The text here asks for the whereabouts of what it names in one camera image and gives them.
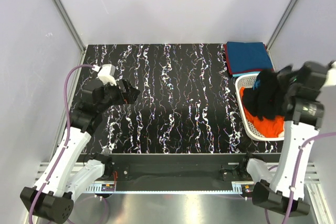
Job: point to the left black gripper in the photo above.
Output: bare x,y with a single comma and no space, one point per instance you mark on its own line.
128,97

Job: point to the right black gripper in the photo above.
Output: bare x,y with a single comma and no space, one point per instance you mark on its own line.
285,75

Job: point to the black t shirt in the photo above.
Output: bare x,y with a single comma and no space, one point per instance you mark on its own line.
265,98

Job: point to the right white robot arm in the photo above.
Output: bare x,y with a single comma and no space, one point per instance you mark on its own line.
283,192

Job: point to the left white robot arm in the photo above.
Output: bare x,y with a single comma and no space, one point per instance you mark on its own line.
54,194

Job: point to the orange t shirt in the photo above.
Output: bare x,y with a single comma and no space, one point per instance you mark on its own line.
260,130

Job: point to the white plastic laundry basket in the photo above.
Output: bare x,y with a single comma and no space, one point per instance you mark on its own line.
244,119

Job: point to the folded light blue t shirt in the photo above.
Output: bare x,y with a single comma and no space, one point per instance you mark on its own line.
253,73

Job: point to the black marble pattern mat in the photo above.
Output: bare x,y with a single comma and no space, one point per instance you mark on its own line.
187,102

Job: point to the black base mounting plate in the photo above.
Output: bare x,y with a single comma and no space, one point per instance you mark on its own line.
239,173

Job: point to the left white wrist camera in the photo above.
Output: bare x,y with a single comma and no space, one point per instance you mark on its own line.
105,74

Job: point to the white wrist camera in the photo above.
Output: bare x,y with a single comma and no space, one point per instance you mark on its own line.
105,74
331,75

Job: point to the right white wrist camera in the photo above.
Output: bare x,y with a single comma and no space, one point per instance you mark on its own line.
331,75

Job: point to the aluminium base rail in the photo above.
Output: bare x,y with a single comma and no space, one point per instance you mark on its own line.
128,171

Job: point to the slotted cable duct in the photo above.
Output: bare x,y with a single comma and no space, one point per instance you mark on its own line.
127,188

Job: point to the right aluminium frame post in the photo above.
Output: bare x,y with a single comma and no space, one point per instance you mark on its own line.
286,14

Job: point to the aluminium frame post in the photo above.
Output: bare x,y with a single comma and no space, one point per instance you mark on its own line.
69,24
286,14

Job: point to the left aluminium frame post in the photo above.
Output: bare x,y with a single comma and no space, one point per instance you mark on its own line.
69,24

